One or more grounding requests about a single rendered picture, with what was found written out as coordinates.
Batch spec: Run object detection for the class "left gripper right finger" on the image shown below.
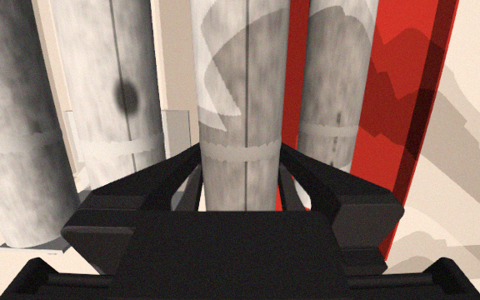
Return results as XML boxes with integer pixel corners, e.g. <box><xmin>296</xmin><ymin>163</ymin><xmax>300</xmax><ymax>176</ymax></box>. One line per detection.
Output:
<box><xmin>277</xmin><ymin>142</ymin><xmax>405</xmax><ymax>248</ymax></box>

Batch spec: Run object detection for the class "red scrap tray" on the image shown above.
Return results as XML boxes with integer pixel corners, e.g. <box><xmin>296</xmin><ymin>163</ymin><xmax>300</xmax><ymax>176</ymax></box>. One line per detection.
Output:
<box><xmin>282</xmin><ymin>0</ymin><xmax>459</xmax><ymax>207</ymax></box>

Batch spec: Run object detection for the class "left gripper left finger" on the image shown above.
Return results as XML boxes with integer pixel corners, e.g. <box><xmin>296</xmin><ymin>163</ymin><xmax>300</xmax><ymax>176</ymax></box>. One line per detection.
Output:
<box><xmin>78</xmin><ymin>142</ymin><xmax>203</xmax><ymax>211</ymax></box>

